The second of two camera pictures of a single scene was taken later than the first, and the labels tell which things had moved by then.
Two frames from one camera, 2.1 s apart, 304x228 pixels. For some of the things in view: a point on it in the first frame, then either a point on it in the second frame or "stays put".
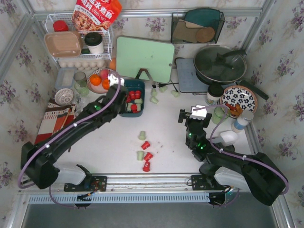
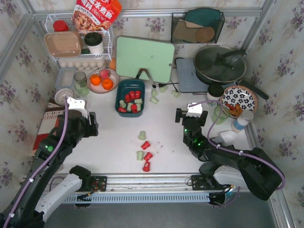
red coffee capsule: x=137 y=94 stays put
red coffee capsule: x=134 y=108 stays put
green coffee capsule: x=128 y=108 stays put
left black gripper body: x=122 y=99 to x=92 y=124
